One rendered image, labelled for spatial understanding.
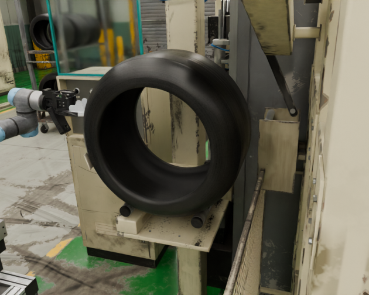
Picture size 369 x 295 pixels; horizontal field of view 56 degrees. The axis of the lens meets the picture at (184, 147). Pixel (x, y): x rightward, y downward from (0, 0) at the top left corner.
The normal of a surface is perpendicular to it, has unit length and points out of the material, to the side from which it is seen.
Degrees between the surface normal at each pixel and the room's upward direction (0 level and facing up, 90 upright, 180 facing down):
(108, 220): 90
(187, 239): 0
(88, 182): 90
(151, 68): 42
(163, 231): 0
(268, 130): 90
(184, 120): 90
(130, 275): 0
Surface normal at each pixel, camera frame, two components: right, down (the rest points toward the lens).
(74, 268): -0.03, -0.93
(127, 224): -0.31, 0.35
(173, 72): 0.00, -0.39
